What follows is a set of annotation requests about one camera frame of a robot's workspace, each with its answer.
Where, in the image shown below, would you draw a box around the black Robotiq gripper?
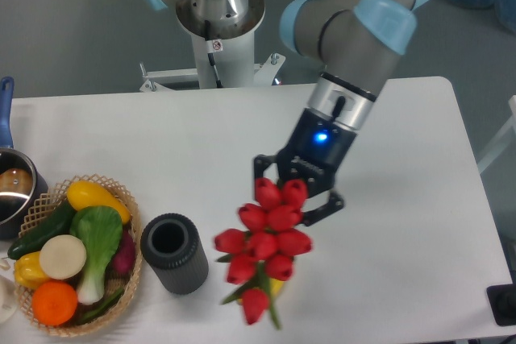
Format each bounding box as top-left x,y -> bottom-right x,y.
252,109 -> 356,226

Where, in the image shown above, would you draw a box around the red tulip bouquet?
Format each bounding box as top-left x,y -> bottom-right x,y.
214,178 -> 312,329

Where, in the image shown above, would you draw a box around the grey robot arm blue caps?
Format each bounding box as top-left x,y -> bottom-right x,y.
147,0 -> 428,226

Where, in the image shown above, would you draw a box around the dark grey ribbed vase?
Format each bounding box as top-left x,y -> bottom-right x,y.
140,213 -> 209,295

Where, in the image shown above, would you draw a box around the yellow banana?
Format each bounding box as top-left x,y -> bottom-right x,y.
236,278 -> 285,305

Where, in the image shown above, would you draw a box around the purple sweet potato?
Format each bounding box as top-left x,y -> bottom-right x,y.
110,230 -> 135,276

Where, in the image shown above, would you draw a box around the green bok choy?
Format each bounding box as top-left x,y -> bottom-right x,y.
70,205 -> 123,305

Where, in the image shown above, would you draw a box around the yellow squash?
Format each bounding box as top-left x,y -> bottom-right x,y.
66,180 -> 131,225

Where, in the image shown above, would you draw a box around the green chili pepper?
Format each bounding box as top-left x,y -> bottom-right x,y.
76,288 -> 124,325

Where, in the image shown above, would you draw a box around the black device at table edge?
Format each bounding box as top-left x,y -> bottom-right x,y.
486,284 -> 515,326

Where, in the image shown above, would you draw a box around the dark green cucumber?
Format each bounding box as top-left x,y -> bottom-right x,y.
7,201 -> 77,260

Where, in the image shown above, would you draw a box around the orange fruit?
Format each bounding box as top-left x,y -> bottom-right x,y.
31,281 -> 78,326

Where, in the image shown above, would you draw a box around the yellow bell pepper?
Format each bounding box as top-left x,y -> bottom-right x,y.
14,251 -> 51,290

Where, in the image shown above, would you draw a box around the white garlic clove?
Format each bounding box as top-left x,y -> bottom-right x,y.
0,258 -> 10,271

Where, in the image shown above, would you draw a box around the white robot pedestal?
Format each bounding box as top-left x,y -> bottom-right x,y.
140,0 -> 285,92

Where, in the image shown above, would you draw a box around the white frame at right edge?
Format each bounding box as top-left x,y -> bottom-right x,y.
476,96 -> 515,174

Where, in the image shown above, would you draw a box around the blue handled saucepan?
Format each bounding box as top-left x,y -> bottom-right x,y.
1,77 -> 48,240

